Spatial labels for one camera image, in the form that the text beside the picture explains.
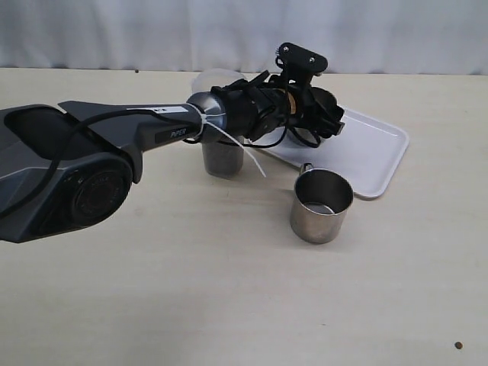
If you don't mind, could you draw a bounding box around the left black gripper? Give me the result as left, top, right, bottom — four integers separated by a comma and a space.
281, 78, 346, 140

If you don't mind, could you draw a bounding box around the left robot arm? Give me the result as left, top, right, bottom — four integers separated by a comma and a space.
1, 76, 345, 243

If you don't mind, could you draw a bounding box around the clear plastic tall container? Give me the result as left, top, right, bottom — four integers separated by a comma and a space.
191, 68, 246, 179

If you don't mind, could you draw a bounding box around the white plastic tray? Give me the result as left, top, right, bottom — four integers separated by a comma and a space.
263, 108, 409, 200

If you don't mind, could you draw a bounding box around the white curtain backdrop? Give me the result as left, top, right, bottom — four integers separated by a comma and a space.
1, 1, 487, 75

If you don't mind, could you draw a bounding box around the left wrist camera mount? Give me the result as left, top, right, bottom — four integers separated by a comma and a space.
275, 42, 329, 88

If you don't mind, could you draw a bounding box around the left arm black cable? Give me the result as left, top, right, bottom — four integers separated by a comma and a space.
43, 70, 325, 184

